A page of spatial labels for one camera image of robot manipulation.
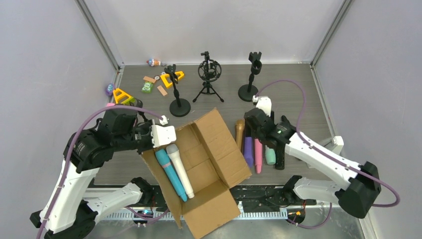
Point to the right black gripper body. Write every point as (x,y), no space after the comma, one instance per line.
(275,143)

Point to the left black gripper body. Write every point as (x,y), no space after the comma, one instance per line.
(145,138)

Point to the gold microphone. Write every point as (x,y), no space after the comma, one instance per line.
(239,133)

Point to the pink microphone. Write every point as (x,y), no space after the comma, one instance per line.
(258,155)

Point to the black sparkle grille microphone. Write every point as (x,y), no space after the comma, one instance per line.
(280,155)

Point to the teal microphone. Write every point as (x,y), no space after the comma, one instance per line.
(270,156)

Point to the purple microphone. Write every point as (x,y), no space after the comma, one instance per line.
(248,148)

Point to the black mic stand wide clip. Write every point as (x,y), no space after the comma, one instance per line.
(247,91)

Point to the black mic stand round base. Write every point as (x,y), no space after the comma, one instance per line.
(179,107)

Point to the cardboard box with label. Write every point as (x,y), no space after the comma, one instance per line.
(214,164)

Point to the black tripod shock mount stand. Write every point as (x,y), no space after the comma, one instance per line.
(209,71)

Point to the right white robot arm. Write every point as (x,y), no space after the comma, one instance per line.
(353,186)

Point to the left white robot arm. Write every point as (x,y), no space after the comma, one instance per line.
(67,214)

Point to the blue toy microphone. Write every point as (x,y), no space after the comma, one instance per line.
(165,162)

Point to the white microphone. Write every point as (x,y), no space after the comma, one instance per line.
(174,154)

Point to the yellow green triangle block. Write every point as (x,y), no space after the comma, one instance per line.
(123,98)

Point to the green toy block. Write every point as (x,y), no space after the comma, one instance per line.
(147,87)

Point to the small orange wooden block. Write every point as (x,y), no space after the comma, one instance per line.
(162,91)

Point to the small colourful toy figure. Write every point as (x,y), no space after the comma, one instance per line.
(153,62)

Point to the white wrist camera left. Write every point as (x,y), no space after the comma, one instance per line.
(162,133)

